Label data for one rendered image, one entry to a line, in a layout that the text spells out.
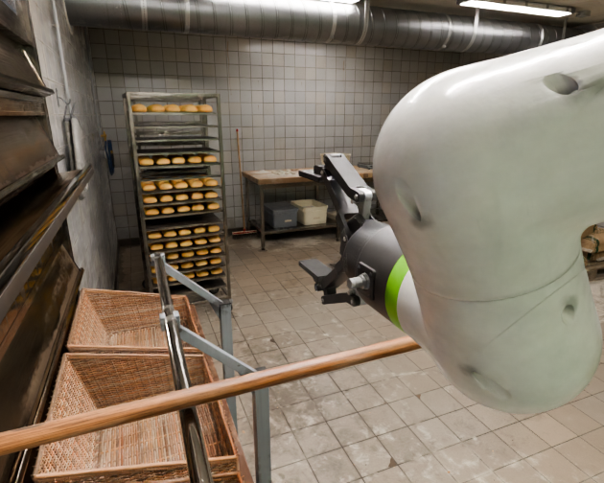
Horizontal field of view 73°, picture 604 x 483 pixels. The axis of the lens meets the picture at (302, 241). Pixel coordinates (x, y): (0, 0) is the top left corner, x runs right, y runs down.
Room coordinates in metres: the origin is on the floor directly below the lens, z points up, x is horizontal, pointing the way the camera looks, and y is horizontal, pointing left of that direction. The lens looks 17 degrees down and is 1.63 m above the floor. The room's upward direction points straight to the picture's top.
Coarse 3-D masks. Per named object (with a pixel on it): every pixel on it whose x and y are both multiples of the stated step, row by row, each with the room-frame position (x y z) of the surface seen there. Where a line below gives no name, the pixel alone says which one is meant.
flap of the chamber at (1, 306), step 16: (48, 176) 1.70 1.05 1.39; (64, 176) 1.62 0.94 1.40; (32, 192) 1.33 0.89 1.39; (48, 192) 1.29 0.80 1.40; (80, 192) 1.31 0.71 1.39; (0, 208) 1.11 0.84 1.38; (16, 208) 1.08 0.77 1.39; (32, 208) 1.05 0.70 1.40; (64, 208) 1.01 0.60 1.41; (0, 224) 0.90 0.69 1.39; (16, 224) 0.88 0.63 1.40; (32, 224) 0.86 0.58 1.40; (0, 240) 0.76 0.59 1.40; (16, 240) 0.75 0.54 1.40; (48, 240) 0.77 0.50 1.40; (0, 256) 0.65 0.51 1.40; (32, 256) 0.65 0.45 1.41; (16, 272) 0.56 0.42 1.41; (16, 288) 0.54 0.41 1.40; (0, 304) 0.47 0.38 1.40; (0, 320) 0.45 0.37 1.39
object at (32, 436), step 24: (408, 336) 0.73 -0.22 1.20; (312, 360) 0.65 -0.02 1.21; (336, 360) 0.66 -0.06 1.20; (360, 360) 0.67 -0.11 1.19; (216, 384) 0.58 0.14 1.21; (240, 384) 0.58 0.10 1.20; (264, 384) 0.60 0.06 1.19; (120, 408) 0.52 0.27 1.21; (144, 408) 0.52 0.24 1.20; (168, 408) 0.54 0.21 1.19; (24, 432) 0.47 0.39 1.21; (48, 432) 0.47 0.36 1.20; (72, 432) 0.48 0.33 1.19
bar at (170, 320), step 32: (160, 256) 1.32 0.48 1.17; (160, 288) 1.05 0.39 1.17; (192, 288) 1.37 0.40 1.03; (160, 320) 0.87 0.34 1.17; (224, 320) 1.40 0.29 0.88; (224, 352) 0.95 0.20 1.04; (192, 416) 0.54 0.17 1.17; (256, 416) 0.95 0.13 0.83; (192, 448) 0.47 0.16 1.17; (256, 448) 0.96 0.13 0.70; (192, 480) 0.43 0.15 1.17; (256, 480) 0.98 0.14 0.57
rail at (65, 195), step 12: (84, 168) 1.64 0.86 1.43; (72, 180) 1.32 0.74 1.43; (72, 192) 1.18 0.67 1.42; (60, 204) 0.98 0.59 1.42; (48, 216) 0.84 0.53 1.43; (36, 228) 0.74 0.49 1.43; (24, 240) 0.66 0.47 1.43; (36, 240) 0.70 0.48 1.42; (12, 252) 0.60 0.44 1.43; (24, 252) 0.62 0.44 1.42; (0, 264) 0.54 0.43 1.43; (12, 264) 0.56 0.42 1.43; (0, 276) 0.50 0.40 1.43; (0, 288) 0.49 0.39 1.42
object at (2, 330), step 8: (64, 224) 1.78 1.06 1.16; (56, 240) 1.55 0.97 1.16; (48, 248) 1.40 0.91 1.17; (48, 256) 1.38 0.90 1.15; (40, 264) 1.26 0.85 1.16; (32, 272) 1.15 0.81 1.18; (40, 272) 1.24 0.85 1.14; (32, 280) 1.13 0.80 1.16; (24, 288) 1.05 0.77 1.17; (24, 296) 1.03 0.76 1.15; (16, 304) 0.96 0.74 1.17; (8, 312) 0.89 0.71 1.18; (16, 312) 0.95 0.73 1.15; (8, 320) 0.88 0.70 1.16; (0, 328) 0.83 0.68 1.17; (8, 328) 0.87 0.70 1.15; (0, 336) 0.82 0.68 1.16
